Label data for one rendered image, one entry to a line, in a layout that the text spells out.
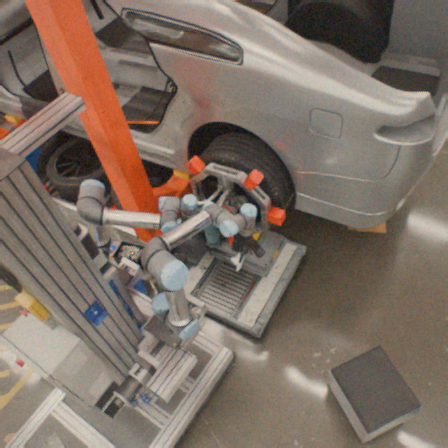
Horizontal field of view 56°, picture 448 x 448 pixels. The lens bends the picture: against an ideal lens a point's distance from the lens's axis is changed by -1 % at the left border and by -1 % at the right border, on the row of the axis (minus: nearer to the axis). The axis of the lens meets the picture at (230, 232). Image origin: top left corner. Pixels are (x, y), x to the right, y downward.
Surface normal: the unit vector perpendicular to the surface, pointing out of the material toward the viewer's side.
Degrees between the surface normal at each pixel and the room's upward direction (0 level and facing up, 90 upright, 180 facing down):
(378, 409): 0
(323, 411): 0
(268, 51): 42
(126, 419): 0
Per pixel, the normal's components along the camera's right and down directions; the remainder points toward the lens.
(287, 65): -0.35, 0.14
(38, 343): -0.12, -0.61
